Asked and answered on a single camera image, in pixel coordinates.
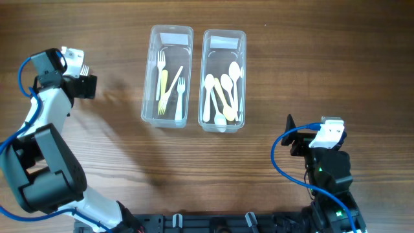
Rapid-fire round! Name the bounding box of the yellow plastic spoon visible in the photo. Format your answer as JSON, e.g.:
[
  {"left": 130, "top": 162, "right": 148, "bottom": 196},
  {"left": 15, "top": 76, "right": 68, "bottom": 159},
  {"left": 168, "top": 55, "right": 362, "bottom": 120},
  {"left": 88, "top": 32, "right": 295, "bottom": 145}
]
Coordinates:
[{"left": 214, "top": 78, "right": 235, "bottom": 121}]

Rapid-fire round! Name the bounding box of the white spoon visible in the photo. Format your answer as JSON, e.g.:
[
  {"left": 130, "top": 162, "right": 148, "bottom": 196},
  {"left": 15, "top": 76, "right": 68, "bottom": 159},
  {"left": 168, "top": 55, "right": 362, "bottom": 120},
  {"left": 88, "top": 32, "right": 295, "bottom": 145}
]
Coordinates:
[
  {"left": 211, "top": 90, "right": 227, "bottom": 133},
  {"left": 221, "top": 74, "right": 237, "bottom": 121},
  {"left": 229, "top": 61, "right": 241, "bottom": 111}
]

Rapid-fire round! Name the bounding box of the white spoon horizontal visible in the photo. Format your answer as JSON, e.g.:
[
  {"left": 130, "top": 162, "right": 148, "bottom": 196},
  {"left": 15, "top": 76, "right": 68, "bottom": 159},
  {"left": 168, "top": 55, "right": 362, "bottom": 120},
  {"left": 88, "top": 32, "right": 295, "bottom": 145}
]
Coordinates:
[{"left": 203, "top": 74, "right": 214, "bottom": 122}]

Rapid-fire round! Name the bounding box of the yellow plastic fork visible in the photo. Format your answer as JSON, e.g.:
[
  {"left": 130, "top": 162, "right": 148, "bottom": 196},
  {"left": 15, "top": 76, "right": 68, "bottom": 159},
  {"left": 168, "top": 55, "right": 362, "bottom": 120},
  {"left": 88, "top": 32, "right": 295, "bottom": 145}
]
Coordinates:
[{"left": 158, "top": 69, "right": 168, "bottom": 115}]

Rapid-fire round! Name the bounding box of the white fork long handle top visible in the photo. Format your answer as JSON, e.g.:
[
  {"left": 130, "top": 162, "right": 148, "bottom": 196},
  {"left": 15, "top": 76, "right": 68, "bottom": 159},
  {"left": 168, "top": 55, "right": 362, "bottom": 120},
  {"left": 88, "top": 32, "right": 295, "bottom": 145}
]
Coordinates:
[{"left": 158, "top": 66, "right": 183, "bottom": 115}]

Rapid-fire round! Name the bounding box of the white fork thick handle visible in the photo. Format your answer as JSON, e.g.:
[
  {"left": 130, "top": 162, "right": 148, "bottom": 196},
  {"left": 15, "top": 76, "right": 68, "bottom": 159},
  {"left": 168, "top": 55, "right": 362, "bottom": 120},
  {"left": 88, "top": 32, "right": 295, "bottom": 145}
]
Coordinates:
[{"left": 175, "top": 77, "right": 186, "bottom": 121}]

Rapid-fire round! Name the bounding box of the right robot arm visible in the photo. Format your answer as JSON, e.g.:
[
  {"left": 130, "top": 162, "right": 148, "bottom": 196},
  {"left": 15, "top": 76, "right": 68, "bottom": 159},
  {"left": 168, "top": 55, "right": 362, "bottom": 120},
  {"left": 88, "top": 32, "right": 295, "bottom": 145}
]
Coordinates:
[{"left": 275, "top": 115, "right": 367, "bottom": 232}]

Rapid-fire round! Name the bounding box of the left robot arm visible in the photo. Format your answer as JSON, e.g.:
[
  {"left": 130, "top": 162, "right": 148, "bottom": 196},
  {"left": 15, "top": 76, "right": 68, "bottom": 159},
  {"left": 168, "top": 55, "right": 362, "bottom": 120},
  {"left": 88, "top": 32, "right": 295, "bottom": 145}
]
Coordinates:
[{"left": 1, "top": 47, "right": 145, "bottom": 232}]

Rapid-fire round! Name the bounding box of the right clear plastic container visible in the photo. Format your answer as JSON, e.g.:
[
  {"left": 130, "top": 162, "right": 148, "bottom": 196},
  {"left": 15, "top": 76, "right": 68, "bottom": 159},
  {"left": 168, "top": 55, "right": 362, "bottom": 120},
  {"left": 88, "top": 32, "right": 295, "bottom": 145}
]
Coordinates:
[{"left": 199, "top": 29, "right": 246, "bottom": 133}]

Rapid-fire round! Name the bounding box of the clear plastic container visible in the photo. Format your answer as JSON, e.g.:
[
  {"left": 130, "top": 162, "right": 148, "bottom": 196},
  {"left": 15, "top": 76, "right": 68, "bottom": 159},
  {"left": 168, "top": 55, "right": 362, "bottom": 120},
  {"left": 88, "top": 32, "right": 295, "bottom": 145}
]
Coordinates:
[
  {"left": 199, "top": 29, "right": 246, "bottom": 133},
  {"left": 141, "top": 25, "right": 193, "bottom": 128}
]

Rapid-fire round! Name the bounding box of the left clear plastic container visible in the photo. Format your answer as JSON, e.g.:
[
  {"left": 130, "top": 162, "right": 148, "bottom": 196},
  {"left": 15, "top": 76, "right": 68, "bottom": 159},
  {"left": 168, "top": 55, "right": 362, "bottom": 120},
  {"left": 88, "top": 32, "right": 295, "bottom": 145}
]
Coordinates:
[{"left": 141, "top": 25, "right": 193, "bottom": 128}]

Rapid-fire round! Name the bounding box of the right blue cable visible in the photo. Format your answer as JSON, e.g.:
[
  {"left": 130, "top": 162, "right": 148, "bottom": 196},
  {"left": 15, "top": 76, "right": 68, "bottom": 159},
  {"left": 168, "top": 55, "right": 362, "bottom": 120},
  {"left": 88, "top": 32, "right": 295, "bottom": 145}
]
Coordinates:
[{"left": 270, "top": 122, "right": 358, "bottom": 233}]

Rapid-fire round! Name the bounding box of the blue cable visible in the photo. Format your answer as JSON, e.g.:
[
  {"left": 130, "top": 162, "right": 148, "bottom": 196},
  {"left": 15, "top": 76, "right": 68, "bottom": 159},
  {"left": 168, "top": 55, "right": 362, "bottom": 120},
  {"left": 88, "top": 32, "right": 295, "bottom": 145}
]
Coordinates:
[
  {"left": 270, "top": 122, "right": 358, "bottom": 233},
  {"left": 0, "top": 50, "right": 114, "bottom": 233}
]

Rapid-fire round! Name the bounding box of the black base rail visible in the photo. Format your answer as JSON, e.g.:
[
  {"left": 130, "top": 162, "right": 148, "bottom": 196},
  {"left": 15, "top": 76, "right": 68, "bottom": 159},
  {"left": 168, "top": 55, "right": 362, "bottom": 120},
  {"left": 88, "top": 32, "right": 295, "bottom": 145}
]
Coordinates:
[{"left": 74, "top": 212, "right": 360, "bottom": 233}]

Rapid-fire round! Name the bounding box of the left blue cable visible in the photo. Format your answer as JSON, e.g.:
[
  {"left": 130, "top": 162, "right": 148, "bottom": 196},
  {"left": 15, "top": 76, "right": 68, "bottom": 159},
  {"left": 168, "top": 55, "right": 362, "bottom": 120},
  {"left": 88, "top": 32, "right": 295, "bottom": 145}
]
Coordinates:
[{"left": 0, "top": 50, "right": 114, "bottom": 233}]

